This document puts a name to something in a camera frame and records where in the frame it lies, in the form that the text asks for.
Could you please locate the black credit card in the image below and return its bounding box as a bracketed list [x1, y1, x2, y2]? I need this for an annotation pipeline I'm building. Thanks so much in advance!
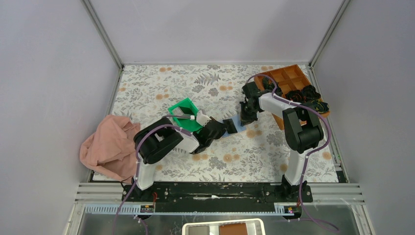
[223, 118, 238, 135]

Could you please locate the beige blue card holder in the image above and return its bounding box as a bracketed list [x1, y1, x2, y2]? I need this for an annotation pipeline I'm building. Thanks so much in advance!
[220, 114, 247, 138]

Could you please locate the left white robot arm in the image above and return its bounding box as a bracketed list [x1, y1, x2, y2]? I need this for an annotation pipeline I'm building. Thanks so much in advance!
[133, 115, 227, 201]

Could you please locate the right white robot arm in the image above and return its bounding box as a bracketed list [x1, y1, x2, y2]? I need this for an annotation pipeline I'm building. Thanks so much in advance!
[240, 82, 324, 202]

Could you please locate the stack of cards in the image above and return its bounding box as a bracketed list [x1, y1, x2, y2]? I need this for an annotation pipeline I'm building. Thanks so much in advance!
[173, 107, 193, 119]

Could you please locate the dark floral rolled sock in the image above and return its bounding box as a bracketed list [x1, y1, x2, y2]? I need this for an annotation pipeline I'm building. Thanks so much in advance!
[262, 76, 281, 94]
[311, 99, 330, 114]
[301, 85, 321, 102]
[285, 90, 306, 104]

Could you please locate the green plastic bin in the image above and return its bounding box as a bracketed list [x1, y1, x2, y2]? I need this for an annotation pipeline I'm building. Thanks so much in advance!
[168, 97, 202, 132]

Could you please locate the orange compartment tray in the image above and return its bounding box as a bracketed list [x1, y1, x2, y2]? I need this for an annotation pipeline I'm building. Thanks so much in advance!
[254, 65, 330, 118]

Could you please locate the pink cloth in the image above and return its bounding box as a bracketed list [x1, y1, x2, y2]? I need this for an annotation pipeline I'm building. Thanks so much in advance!
[79, 115, 140, 183]

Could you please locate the white device with screen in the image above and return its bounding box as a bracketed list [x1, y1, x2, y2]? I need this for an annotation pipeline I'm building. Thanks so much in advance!
[182, 218, 266, 235]

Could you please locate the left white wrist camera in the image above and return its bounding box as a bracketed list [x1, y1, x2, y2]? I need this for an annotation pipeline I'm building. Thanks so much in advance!
[195, 110, 211, 127]

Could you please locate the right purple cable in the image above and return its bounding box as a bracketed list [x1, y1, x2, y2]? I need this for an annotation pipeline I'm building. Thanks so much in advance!
[245, 73, 341, 234]

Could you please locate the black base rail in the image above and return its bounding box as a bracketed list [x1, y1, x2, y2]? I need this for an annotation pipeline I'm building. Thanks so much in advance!
[122, 182, 313, 213]

